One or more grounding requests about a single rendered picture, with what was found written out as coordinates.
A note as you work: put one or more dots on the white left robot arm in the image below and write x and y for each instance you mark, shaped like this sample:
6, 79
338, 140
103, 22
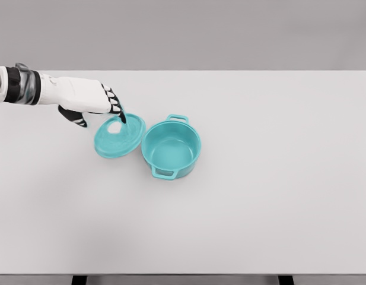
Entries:
19, 86

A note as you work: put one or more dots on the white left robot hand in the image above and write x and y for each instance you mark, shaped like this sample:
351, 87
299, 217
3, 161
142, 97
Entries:
85, 95

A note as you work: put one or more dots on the teal pot lid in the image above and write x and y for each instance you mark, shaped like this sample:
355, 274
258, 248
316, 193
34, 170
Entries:
117, 139

